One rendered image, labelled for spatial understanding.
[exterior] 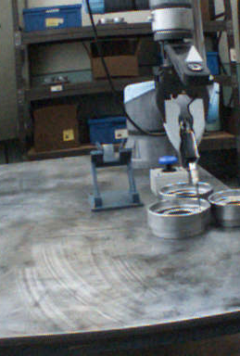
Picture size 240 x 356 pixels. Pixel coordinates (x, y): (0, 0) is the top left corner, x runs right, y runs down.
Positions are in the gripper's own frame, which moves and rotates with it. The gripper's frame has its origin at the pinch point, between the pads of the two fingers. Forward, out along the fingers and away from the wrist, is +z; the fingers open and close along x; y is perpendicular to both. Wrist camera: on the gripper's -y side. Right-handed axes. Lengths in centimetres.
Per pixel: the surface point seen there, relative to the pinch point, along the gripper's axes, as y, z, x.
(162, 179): 17.8, 9.5, 1.6
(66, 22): 351, -61, 13
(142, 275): -23.8, 13.0, 12.2
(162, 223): -9.8, 10.4, 6.8
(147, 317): -36.9, 12.9, 13.6
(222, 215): -8.4, 10.9, -3.7
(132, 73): 346, -10, -40
